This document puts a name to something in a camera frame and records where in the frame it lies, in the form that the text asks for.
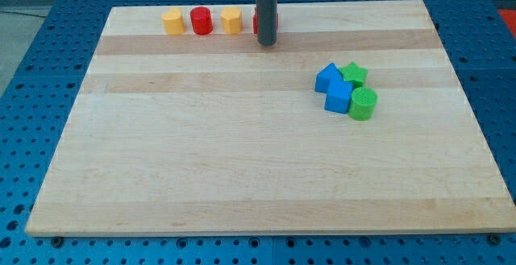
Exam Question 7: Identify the yellow hexagon block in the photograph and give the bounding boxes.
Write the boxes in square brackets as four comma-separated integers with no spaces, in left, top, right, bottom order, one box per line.
[220,6,243,35]

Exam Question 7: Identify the green star block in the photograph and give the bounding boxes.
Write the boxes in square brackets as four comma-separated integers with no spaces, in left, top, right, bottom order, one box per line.
[338,62,368,88]

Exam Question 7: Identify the wooden board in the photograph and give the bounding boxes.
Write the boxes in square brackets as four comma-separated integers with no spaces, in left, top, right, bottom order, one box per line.
[26,0,515,237]

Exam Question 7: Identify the blue triangle-roof block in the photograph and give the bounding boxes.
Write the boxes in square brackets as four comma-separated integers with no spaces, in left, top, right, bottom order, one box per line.
[314,63,343,93]

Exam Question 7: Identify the blue cube block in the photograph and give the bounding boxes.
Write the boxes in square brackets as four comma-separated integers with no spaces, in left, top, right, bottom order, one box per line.
[324,80,353,114]

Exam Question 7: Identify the red block behind rod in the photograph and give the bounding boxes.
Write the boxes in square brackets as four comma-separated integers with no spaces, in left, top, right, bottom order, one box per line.
[252,7,279,35]

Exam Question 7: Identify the green cylinder block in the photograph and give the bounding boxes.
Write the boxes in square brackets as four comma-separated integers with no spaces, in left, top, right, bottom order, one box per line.
[348,87,377,121]

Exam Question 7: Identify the red cylinder block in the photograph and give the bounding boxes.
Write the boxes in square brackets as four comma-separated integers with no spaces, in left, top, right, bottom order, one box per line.
[189,6,213,35]

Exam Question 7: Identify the yellow heart block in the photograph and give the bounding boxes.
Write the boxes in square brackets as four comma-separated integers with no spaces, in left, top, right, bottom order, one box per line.
[161,7,185,35]

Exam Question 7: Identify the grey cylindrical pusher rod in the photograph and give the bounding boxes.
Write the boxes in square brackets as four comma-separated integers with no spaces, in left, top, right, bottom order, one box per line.
[256,0,277,47]

